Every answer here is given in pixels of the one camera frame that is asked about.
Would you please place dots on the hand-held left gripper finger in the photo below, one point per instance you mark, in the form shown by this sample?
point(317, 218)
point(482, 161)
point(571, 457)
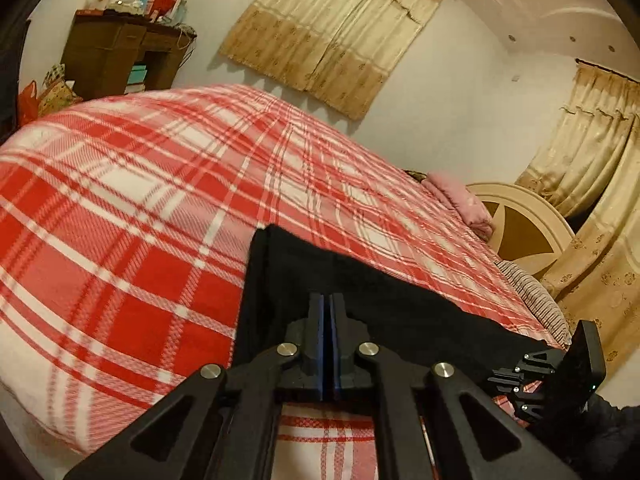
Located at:
point(320, 345)
point(332, 345)

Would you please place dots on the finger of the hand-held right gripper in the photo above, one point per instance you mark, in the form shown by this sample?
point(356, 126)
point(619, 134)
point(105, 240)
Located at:
point(530, 362)
point(527, 402)

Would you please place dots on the black pants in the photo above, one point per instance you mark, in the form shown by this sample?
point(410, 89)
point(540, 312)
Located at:
point(400, 305)

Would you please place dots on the striped pillow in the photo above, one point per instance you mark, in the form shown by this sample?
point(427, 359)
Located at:
point(537, 300)

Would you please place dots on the cream wooden headboard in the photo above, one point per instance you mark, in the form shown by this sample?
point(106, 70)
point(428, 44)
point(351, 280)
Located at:
point(530, 220)

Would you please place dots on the pink pillow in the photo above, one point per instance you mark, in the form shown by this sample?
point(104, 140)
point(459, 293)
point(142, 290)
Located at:
point(457, 197)

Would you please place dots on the beige patterned long curtain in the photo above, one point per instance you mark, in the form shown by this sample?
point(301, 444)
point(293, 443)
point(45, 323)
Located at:
point(595, 170)

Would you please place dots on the red plaid bed sheet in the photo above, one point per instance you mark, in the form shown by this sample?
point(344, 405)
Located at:
point(125, 210)

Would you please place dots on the beige window curtain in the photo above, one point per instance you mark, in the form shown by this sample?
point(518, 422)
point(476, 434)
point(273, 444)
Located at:
point(330, 25)

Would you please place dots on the teal boxes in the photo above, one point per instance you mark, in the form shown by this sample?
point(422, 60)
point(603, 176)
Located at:
point(138, 74)

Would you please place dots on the brown wooden dresser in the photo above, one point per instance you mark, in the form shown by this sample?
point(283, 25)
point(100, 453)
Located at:
point(105, 55)

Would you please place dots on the patterned gift bag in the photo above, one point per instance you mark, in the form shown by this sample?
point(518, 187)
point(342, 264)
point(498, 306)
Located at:
point(57, 92)

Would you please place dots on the red plastic bag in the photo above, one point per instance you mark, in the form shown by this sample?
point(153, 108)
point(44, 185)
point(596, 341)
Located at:
point(27, 105)

